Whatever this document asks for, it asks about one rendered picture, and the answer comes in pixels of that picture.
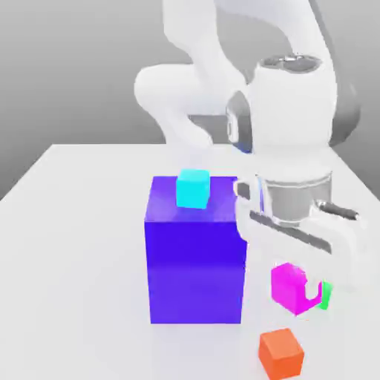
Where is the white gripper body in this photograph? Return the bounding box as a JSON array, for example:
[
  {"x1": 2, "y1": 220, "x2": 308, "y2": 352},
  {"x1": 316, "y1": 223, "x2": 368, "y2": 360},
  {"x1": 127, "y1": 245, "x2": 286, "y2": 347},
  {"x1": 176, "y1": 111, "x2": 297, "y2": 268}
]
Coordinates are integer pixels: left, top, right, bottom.
[{"x1": 236, "y1": 203, "x2": 369, "y2": 282}]

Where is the small magenta cube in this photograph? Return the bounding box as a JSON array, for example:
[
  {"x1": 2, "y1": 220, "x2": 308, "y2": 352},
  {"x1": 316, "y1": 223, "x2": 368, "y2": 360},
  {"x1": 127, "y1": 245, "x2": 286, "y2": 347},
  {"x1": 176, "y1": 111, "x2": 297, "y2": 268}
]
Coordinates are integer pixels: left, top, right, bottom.
[{"x1": 270, "y1": 261, "x2": 323, "y2": 317}]

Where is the small green cube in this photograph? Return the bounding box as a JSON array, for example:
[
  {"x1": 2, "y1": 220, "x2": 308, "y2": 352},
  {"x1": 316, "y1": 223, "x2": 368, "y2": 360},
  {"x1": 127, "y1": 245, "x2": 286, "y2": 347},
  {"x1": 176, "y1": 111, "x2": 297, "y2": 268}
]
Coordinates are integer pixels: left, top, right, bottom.
[{"x1": 315, "y1": 280, "x2": 333, "y2": 311}]

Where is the small orange cube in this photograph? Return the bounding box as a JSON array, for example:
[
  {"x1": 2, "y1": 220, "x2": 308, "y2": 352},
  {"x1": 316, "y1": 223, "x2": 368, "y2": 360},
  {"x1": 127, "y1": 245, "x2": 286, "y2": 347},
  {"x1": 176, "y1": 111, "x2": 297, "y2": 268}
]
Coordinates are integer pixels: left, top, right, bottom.
[{"x1": 257, "y1": 327, "x2": 305, "y2": 380}]

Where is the small cyan cube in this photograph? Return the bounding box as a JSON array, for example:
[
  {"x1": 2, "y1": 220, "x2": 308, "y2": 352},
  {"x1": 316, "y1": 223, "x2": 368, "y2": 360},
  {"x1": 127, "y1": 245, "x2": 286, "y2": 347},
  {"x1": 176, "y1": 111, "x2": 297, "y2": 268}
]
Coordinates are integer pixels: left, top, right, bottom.
[{"x1": 175, "y1": 168, "x2": 211, "y2": 210}]

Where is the large blue box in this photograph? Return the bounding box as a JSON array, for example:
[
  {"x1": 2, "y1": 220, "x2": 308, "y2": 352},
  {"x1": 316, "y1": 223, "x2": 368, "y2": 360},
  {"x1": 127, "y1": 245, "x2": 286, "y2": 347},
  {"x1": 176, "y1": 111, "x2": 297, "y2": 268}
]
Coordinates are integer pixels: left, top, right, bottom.
[{"x1": 143, "y1": 175, "x2": 249, "y2": 325}]

